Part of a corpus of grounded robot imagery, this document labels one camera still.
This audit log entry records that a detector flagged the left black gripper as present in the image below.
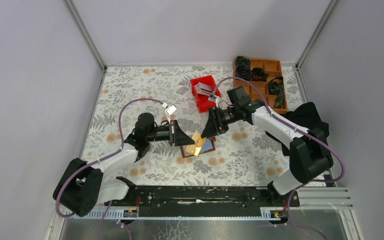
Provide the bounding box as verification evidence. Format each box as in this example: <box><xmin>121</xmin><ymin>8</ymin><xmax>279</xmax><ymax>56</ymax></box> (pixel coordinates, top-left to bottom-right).
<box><xmin>146</xmin><ymin>120</ymin><xmax>195</xmax><ymax>147</ymax></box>

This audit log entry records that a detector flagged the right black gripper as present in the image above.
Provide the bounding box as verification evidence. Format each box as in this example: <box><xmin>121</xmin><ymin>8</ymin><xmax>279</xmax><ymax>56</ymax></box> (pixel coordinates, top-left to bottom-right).
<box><xmin>201</xmin><ymin>105</ymin><xmax>240</xmax><ymax>139</ymax></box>

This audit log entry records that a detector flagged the brown leather card holder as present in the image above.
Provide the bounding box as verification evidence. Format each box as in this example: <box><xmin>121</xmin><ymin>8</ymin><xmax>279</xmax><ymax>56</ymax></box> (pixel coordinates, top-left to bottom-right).
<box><xmin>180</xmin><ymin>137</ymin><xmax>216</xmax><ymax>159</ymax></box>

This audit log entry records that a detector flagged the red plastic bin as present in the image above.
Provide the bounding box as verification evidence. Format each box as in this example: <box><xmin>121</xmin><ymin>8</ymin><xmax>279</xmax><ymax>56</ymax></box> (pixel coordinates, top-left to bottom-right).
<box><xmin>190</xmin><ymin>75</ymin><xmax>216</xmax><ymax>113</ymax></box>

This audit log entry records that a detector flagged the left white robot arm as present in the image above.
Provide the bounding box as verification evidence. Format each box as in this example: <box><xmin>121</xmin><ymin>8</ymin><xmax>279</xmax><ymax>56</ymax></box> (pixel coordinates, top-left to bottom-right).
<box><xmin>52</xmin><ymin>112</ymin><xmax>195</xmax><ymax>218</ymax></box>

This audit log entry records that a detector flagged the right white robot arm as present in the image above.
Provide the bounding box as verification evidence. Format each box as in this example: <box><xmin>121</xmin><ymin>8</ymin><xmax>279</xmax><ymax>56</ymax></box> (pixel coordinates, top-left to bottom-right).
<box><xmin>201</xmin><ymin>86</ymin><xmax>334</xmax><ymax>206</ymax></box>

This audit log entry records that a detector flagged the floral table mat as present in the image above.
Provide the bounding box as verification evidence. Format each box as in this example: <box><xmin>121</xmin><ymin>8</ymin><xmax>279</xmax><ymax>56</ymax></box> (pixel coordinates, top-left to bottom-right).
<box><xmin>82</xmin><ymin>66</ymin><xmax>289</xmax><ymax>186</ymax></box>

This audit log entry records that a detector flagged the rolled black belt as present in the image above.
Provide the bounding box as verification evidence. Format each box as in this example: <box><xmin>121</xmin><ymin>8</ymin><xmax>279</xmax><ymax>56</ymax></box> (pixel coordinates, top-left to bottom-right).
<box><xmin>251</xmin><ymin>67</ymin><xmax>269</xmax><ymax>82</ymax></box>

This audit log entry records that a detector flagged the rolled camouflage belt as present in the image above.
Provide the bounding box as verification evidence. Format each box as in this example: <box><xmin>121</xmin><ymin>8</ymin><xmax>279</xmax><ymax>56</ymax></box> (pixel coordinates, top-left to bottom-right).
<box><xmin>235</xmin><ymin>56</ymin><xmax>252</xmax><ymax>81</ymax></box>

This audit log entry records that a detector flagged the orange compartment tray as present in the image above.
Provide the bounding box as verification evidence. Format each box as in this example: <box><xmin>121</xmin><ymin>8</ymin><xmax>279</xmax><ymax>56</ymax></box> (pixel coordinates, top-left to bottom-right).
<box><xmin>233</xmin><ymin>58</ymin><xmax>288</xmax><ymax>114</ymax></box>

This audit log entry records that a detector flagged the black cloth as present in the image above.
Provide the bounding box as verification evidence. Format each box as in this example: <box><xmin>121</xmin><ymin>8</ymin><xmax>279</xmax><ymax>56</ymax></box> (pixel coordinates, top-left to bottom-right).
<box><xmin>280</xmin><ymin>102</ymin><xmax>330</xmax><ymax>138</ymax></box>

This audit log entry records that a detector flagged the perforated metal strip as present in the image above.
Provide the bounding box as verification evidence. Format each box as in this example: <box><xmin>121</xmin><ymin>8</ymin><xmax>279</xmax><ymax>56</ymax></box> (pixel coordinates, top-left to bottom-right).
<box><xmin>83</xmin><ymin>205</ymin><xmax>289</xmax><ymax>224</ymax></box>

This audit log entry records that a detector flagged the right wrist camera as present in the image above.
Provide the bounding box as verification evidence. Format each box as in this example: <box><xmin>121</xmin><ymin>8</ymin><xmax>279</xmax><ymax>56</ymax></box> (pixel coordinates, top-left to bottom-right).
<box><xmin>208</xmin><ymin>95</ymin><xmax>222</xmax><ymax>107</ymax></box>

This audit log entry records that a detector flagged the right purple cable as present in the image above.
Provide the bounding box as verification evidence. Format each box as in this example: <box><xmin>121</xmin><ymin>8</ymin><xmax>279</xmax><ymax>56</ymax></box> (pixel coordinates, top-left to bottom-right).
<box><xmin>208</xmin><ymin>76</ymin><xmax>347</xmax><ymax>240</ymax></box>

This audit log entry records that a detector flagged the purple cable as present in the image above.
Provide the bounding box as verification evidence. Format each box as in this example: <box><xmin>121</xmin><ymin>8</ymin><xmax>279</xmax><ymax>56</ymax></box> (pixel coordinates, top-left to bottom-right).
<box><xmin>54</xmin><ymin>97</ymin><xmax>170</xmax><ymax>240</ymax></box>
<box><xmin>208</xmin><ymin>76</ymin><xmax>347</xmax><ymax>240</ymax></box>

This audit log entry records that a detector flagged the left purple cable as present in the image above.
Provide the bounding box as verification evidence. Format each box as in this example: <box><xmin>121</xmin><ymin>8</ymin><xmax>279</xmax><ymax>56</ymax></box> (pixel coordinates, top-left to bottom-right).
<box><xmin>54</xmin><ymin>97</ymin><xmax>170</xmax><ymax>240</ymax></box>

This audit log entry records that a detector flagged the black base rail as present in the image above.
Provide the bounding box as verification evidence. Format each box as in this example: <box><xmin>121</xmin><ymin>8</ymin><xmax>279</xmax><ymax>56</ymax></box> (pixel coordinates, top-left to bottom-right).
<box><xmin>105</xmin><ymin>185</ymin><xmax>300</xmax><ymax>211</ymax></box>

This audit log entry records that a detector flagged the camouflage strap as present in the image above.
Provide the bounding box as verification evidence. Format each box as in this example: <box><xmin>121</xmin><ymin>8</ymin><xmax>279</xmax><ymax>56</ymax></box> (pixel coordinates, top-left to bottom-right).
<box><xmin>267</xmin><ymin>76</ymin><xmax>286</xmax><ymax>109</ymax></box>

